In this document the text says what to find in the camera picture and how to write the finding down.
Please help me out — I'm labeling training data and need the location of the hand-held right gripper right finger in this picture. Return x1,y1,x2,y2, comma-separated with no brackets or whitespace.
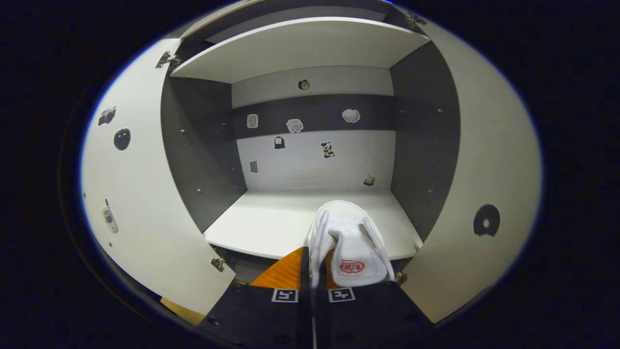
314,250,436,349

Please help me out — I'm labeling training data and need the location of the white cabinet door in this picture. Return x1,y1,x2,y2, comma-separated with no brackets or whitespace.
400,19,543,324
80,38,237,316

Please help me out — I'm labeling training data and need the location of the white and grey shoe cabinet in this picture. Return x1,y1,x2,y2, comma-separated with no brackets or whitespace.
160,0,461,291

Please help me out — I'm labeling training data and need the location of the white canvas shoe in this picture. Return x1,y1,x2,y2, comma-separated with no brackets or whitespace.
304,200,395,291

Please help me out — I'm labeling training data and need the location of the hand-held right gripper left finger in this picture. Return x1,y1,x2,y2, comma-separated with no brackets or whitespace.
196,246,311,349

